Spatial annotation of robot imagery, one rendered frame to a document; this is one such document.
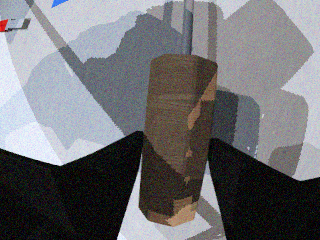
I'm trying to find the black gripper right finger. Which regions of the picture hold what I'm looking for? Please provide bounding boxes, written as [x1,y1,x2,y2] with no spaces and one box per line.
[208,137,320,240]

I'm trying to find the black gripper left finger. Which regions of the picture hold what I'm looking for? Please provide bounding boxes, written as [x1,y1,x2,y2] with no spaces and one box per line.
[0,131,144,240]

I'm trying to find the blue flat strip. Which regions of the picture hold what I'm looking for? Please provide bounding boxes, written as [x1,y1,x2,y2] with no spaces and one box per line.
[52,0,67,7]

